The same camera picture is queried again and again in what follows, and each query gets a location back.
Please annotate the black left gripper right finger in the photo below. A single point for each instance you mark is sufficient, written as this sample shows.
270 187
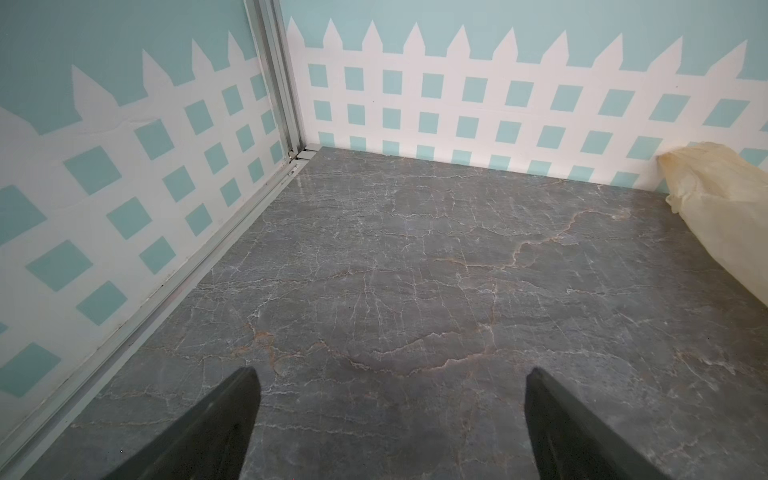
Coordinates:
570 442

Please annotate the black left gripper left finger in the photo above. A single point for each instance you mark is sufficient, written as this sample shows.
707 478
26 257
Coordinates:
209 441

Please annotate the beige plastic bag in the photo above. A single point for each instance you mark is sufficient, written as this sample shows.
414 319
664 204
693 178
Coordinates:
723 200

